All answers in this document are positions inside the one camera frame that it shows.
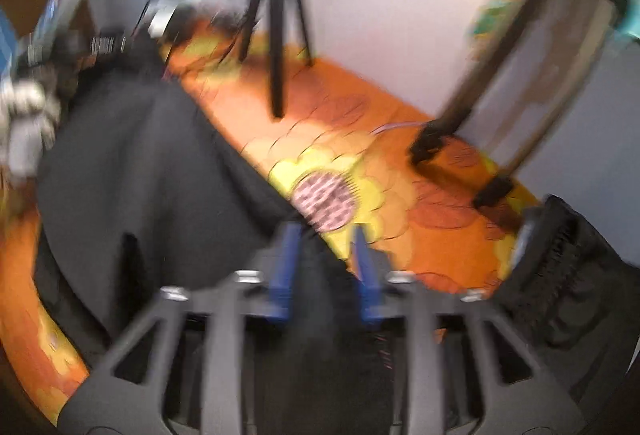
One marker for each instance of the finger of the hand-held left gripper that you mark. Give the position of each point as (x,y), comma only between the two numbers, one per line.
(107,45)

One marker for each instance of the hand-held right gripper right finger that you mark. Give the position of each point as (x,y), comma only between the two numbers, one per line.
(369,282)

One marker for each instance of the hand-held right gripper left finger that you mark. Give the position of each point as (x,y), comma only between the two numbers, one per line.
(286,265)

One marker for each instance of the black pants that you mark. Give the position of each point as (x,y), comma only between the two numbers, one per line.
(150,165)

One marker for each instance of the person's left forearm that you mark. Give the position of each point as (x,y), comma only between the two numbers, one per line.
(27,150)

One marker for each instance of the person's left hand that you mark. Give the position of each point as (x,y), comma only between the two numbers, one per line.
(27,102)

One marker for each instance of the orange floral bed sheet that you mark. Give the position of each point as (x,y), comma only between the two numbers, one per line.
(350,125)

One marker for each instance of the small black tripod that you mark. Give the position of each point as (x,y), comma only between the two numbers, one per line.
(277,25)

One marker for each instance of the pile of black clothes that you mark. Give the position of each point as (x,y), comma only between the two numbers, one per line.
(570,280)

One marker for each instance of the large black tripod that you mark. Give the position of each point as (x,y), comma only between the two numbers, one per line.
(505,65)

